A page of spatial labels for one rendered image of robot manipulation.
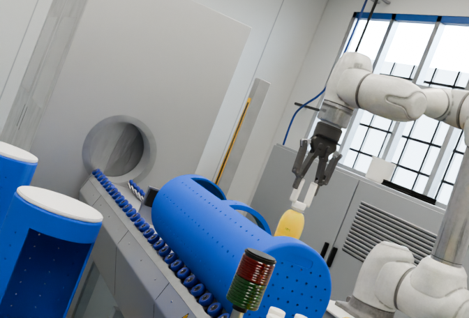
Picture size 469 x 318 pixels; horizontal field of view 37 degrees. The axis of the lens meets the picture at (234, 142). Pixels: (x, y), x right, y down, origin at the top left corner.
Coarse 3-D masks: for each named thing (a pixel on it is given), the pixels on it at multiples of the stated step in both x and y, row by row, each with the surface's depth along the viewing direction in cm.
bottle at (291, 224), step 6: (288, 210) 196; (294, 210) 195; (300, 210) 195; (282, 216) 196; (288, 216) 194; (294, 216) 193; (300, 216) 194; (282, 222) 194; (288, 222) 193; (294, 222) 193; (300, 222) 194; (276, 228) 196; (282, 228) 194; (288, 228) 193; (294, 228) 193; (300, 228) 194; (276, 234) 194; (282, 234) 193; (288, 234) 193; (294, 234) 193; (300, 234) 195
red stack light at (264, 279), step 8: (240, 264) 129; (248, 264) 127; (256, 264) 127; (264, 264) 127; (240, 272) 128; (248, 272) 127; (256, 272) 127; (264, 272) 127; (272, 272) 129; (248, 280) 127; (256, 280) 127; (264, 280) 128
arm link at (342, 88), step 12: (348, 60) 191; (360, 60) 191; (336, 72) 192; (348, 72) 190; (360, 72) 189; (336, 84) 191; (348, 84) 189; (336, 96) 191; (348, 96) 189; (348, 108) 192; (360, 108) 190
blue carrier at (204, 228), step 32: (160, 192) 259; (192, 192) 241; (160, 224) 250; (192, 224) 222; (224, 224) 207; (192, 256) 215; (224, 256) 194; (288, 256) 185; (320, 256) 189; (224, 288) 189; (288, 288) 187; (320, 288) 190
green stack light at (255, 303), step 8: (232, 280) 130; (240, 280) 128; (232, 288) 129; (240, 288) 127; (248, 288) 127; (256, 288) 127; (264, 288) 128; (232, 296) 128; (240, 296) 127; (248, 296) 127; (256, 296) 128; (240, 304) 127; (248, 304) 127; (256, 304) 128
